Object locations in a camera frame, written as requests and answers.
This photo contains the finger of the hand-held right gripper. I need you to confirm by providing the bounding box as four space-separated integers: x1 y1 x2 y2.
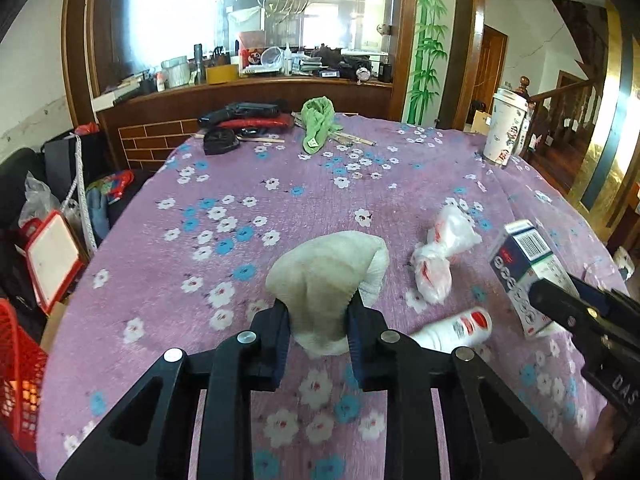
529 279 640 361
570 275 640 332

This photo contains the wooden stick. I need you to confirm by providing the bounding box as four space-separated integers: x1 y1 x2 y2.
331 130 376 147

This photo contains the clear crumpled plastic bag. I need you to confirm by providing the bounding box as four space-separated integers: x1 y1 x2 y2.
411 205 482 306

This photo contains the wooden stair railing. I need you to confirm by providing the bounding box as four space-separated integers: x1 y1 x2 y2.
520 75 608 161

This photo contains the red pouch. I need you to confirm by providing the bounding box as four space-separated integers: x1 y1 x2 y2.
218 114 294 132

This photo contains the red cartoon box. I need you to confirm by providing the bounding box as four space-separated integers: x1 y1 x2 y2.
238 31 273 77

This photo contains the red plastic basket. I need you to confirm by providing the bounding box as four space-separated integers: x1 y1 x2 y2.
0 297 49 454

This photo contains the purple floral tablecloth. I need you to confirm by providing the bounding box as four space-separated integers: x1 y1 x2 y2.
37 110 632 480

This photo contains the white cloth bundle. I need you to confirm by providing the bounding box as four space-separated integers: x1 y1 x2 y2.
265 231 390 357

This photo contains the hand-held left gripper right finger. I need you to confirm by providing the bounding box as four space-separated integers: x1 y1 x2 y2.
345 292 581 480

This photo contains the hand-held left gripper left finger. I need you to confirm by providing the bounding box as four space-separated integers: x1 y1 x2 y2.
57 299 291 480

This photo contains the black pouch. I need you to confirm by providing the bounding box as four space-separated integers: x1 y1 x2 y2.
203 128 240 156

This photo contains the white strap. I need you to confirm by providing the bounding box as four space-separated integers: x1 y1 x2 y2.
62 135 99 256

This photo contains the silver tin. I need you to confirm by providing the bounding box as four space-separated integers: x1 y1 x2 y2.
161 56 190 88

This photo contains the white printed tumbler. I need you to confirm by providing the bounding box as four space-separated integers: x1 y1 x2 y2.
484 87 530 167

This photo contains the golden pillar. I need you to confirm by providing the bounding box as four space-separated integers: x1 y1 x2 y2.
570 0 640 223

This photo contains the cardboard box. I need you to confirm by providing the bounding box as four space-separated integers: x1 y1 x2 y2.
466 110 493 135

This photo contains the white spray bottle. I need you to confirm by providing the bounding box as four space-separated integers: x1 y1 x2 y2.
410 306 495 352

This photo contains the black bag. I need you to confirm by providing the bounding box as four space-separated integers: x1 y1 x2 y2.
42 132 108 202

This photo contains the wooden door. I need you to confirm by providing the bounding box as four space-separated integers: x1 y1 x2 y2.
470 25 509 127

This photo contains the blue white medicine box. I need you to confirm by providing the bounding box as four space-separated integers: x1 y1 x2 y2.
489 220 571 339

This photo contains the wooden counter partition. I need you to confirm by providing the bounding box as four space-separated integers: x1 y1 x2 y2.
95 77 396 171

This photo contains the green cloth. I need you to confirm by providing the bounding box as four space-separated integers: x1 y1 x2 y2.
300 96 343 155

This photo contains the green bamboo wall decal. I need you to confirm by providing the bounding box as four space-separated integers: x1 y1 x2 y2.
407 0 449 123

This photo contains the colourful snack bag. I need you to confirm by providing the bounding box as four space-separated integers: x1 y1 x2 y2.
87 170 135 207

